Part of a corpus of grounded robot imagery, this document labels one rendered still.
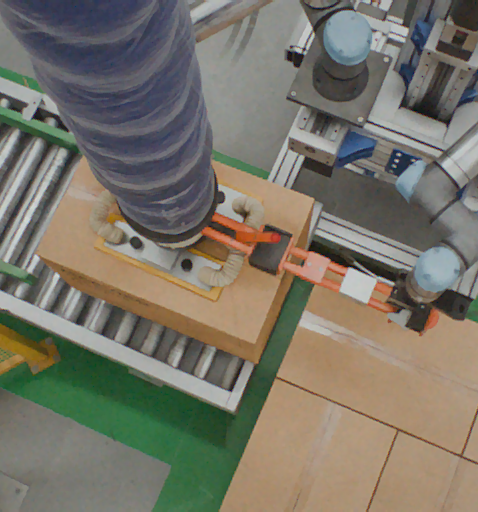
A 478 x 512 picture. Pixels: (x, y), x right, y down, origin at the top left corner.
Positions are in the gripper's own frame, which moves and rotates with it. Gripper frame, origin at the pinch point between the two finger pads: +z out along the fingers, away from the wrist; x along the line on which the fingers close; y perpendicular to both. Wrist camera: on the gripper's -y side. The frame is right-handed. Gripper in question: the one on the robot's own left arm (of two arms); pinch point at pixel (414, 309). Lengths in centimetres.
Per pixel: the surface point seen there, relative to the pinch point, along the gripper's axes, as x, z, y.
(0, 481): 89, 120, 102
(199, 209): 3, -19, 50
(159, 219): 9, -22, 56
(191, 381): 31, 62, 47
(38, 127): -22, 56, 126
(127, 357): 32, 62, 67
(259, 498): 54, 67, 14
